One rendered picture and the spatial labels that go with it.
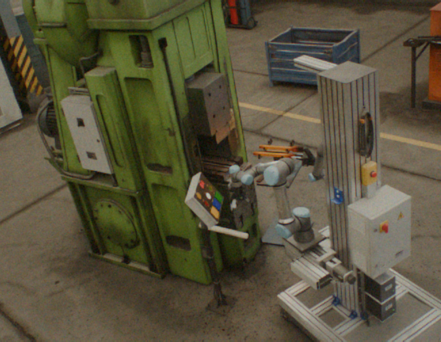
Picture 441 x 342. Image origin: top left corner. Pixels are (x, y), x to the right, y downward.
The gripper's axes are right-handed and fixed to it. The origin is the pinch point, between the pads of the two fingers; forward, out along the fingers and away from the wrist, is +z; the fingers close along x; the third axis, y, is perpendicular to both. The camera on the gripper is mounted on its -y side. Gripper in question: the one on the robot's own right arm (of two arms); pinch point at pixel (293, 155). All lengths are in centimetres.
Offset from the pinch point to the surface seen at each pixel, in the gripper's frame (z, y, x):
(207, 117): 45, -59, -50
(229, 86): 52, -59, 7
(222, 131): 43, -39, -35
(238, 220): 38, 41, -44
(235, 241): 44, 62, -48
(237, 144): 52, -5, 3
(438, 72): -85, 46, 295
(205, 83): 47, -82, -41
